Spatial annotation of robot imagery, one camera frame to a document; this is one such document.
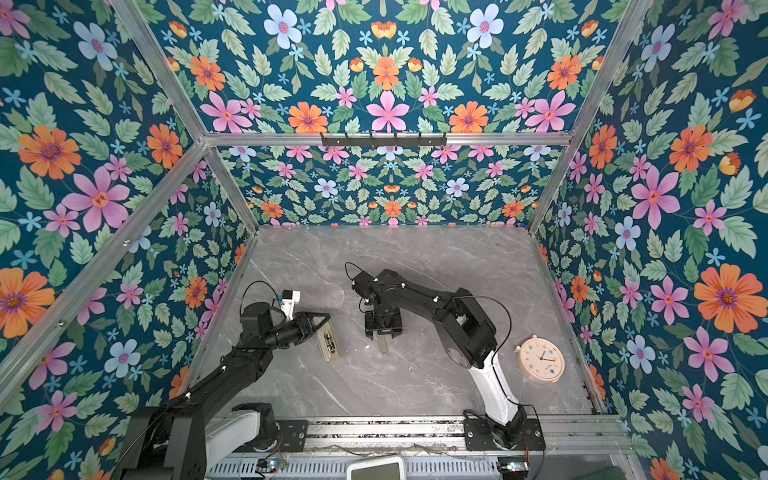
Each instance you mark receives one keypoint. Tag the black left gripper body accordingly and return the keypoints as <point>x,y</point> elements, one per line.
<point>289,334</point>

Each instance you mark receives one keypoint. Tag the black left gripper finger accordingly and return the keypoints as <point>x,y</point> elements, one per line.
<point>317,333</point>
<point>315,318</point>

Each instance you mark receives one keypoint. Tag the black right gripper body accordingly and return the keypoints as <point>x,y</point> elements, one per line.
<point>382,322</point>

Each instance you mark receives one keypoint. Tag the beige remote control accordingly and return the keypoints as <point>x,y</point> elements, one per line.
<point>330,351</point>

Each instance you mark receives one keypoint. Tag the beige battery cover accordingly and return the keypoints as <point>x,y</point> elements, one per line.
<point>383,344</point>

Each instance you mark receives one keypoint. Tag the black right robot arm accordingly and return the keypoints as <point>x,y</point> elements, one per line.
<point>466,331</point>

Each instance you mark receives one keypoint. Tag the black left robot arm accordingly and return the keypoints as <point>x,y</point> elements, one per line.
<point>182,438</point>

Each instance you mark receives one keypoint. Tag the white display device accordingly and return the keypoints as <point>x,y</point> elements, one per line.
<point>381,468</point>

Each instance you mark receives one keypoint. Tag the black hook rack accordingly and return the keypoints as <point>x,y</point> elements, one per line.
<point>370,140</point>

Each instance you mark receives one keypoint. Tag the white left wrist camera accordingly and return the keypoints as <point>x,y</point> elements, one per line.
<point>289,299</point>

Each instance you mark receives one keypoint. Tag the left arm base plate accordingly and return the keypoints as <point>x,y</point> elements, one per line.
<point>286,436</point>

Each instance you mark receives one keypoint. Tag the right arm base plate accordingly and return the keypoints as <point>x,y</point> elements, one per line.
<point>483,435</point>

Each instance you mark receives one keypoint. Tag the aluminium mounting rail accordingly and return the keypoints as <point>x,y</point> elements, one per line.
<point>569,434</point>

